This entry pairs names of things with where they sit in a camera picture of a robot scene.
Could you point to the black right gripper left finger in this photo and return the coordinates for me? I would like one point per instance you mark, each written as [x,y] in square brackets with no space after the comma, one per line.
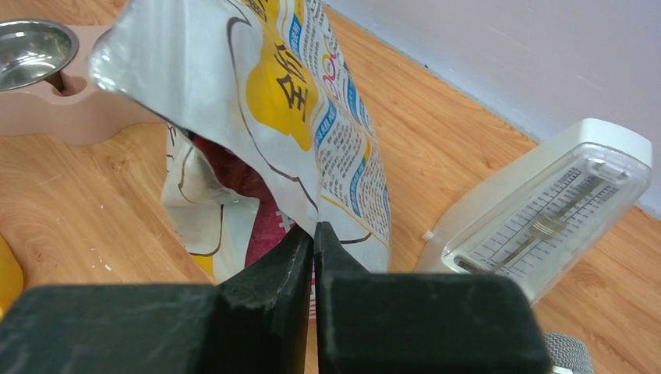
[254,322]

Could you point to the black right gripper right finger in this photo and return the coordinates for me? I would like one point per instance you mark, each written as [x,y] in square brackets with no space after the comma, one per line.
[419,322]

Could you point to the pet food bag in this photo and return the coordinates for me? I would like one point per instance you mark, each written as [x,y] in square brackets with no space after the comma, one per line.
[266,128]

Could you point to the yellow food scoop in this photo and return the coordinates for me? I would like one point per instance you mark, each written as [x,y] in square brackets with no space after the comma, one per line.
[12,282]

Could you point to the white metronome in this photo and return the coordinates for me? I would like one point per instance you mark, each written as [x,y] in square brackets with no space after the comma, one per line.
[537,217]

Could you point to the silver microphone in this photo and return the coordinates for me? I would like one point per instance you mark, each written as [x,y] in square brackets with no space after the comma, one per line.
[569,355]

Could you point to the pink double bowl stand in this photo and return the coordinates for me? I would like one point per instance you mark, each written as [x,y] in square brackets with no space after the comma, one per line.
[80,115]

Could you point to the steel bowl far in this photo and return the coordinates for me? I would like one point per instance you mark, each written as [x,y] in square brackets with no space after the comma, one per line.
[35,50]

